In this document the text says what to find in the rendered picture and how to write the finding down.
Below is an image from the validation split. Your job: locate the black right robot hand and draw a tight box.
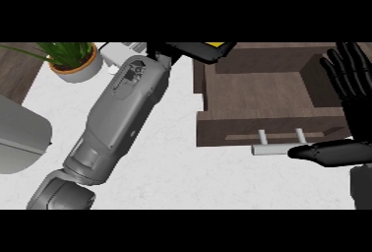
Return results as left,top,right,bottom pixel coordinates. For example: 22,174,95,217
286,42,372,168

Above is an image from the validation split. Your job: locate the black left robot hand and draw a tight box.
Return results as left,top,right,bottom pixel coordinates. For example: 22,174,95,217
144,42,237,65

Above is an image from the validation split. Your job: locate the open brown wooden drawer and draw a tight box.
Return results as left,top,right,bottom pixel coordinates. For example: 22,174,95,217
191,42,372,148

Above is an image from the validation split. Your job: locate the brown wooden drawer front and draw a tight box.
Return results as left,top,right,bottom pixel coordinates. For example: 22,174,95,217
194,107,352,148

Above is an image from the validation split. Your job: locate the white object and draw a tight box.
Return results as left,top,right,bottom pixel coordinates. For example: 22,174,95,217
98,42,147,75

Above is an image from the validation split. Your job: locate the green plant in white pot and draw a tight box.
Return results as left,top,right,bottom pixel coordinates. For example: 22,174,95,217
0,42,104,84

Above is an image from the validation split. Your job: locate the brown wooden board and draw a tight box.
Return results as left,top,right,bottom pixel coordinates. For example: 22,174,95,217
0,42,47,106

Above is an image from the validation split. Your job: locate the grey rounded appliance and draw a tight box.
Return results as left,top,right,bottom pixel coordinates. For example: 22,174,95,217
0,94,53,175

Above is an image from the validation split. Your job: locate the white drawer handle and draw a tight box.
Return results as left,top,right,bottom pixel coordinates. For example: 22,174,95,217
249,128,311,157

